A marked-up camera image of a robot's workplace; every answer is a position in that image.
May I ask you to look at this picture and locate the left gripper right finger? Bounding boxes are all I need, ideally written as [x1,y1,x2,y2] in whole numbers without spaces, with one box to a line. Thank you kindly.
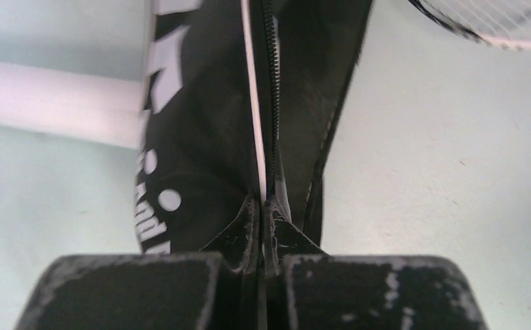
[262,199,487,329]

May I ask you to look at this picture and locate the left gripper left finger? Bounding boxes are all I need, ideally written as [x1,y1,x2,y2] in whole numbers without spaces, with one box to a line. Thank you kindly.
[16,197,259,329]

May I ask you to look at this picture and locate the white shuttlecock tube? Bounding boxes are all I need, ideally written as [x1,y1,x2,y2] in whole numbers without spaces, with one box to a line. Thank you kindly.
[0,62,143,149]

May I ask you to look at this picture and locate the white badminton racket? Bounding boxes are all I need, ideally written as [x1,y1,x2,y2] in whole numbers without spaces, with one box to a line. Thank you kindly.
[409,0,531,52]

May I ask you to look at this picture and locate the black racket cover bag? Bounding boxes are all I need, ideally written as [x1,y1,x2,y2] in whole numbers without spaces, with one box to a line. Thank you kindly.
[135,1,372,253]

